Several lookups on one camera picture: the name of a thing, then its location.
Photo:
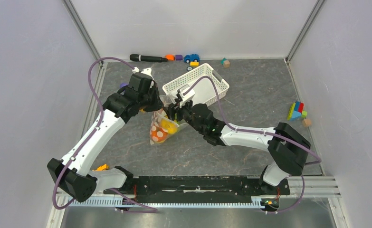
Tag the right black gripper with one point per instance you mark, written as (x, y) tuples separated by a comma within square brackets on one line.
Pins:
[(172, 109)]

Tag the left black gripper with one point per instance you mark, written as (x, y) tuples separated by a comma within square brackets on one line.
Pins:
[(158, 104)]

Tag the yellow toy lemon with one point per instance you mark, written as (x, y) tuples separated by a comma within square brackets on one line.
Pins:
[(168, 127)]

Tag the white perforated plastic basket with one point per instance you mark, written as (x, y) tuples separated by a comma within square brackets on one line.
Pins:
[(207, 84)]

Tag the clear dotted zip bag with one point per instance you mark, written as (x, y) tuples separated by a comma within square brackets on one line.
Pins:
[(156, 119)]

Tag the orange toy pumpkin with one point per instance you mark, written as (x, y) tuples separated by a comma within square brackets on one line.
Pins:
[(157, 134)]

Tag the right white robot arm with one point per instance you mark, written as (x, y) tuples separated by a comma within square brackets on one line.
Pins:
[(287, 147)]

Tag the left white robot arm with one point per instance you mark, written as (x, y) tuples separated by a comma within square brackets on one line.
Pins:
[(73, 173)]

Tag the black microphone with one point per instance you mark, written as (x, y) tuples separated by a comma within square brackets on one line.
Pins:
[(143, 58)]

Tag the orange toy block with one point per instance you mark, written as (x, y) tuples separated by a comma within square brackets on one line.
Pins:
[(170, 57)]

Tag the purple toy block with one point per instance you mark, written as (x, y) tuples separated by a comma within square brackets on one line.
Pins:
[(178, 57)]

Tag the yellow toy brick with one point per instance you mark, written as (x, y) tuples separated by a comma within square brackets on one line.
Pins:
[(194, 64)]

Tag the blue toy car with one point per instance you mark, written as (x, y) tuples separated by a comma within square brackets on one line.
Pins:
[(191, 58)]

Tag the teal and wood cubes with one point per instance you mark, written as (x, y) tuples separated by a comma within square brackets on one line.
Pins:
[(225, 63)]

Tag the orange yellow building block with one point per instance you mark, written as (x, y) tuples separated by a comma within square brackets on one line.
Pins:
[(102, 168)]

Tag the colourful building block stack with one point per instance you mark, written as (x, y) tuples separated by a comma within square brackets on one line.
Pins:
[(296, 111)]

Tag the wooden cube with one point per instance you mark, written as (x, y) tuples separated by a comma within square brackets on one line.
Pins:
[(306, 122)]

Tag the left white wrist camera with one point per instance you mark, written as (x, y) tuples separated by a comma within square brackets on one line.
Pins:
[(146, 71)]

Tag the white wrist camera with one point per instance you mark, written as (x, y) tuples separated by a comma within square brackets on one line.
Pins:
[(146, 71), (184, 95)]

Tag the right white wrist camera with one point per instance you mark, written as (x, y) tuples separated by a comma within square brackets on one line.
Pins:
[(184, 95)]

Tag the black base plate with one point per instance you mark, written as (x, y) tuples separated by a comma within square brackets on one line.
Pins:
[(200, 189)]

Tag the white cable duct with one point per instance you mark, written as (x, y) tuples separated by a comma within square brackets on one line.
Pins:
[(117, 201)]

